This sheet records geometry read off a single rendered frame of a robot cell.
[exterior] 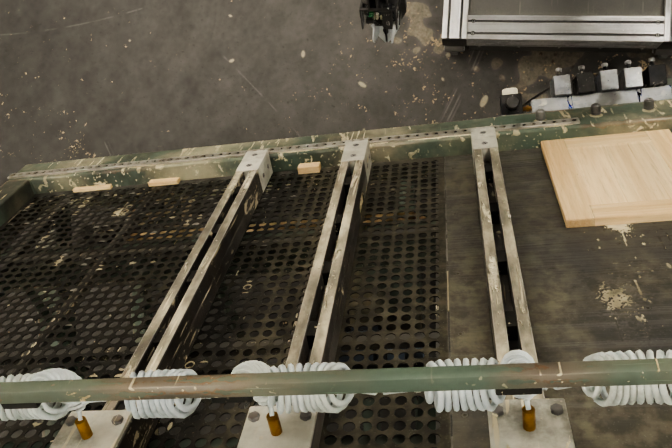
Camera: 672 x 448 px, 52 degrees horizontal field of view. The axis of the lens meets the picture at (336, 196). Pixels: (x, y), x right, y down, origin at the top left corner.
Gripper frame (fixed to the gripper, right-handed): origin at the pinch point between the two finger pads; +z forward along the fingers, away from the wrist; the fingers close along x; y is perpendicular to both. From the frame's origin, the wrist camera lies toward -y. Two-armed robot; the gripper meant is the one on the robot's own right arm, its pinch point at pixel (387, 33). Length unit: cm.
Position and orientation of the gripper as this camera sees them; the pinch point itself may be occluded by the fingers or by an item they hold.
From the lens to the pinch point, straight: 150.1
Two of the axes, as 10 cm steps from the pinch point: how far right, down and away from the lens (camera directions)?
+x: 9.8, 0.6, -1.9
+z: 1.4, 5.1, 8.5
